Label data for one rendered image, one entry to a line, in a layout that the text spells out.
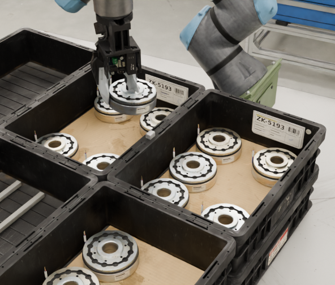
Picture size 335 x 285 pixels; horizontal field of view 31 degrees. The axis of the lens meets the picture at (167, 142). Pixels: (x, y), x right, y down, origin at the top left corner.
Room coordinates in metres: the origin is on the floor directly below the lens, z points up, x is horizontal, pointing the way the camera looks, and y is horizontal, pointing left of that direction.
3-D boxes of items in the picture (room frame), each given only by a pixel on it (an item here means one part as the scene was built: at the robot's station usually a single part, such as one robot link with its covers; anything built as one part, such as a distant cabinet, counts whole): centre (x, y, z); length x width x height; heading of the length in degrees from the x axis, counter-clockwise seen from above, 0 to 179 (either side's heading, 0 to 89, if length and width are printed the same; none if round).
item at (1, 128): (1.15, 0.14, 0.92); 0.40 x 0.30 x 0.02; 146
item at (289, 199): (0.98, -0.11, 0.87); 0.40 x 0.30 x 0.11; 146
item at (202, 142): (1.11, -0.12, 0.86); 0.10 x 0.10 x 0.01
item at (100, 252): (0.78, 0.11, 0.86); 0.05 x 0.05 x 0.01
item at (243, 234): (0.98, -0.11, 0.92); 0.40 x 0.30 x 0.02; 146
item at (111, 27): (1.08, 0.10, 1.13); 0.09 x 0.08 x 0.12; 19
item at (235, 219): (0.85, -0.11, 0.86); 0.05 x 0.05 x 0.01
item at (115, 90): (1.11, 0.07, 1.00); 0.10 x 0.10 x 0.01
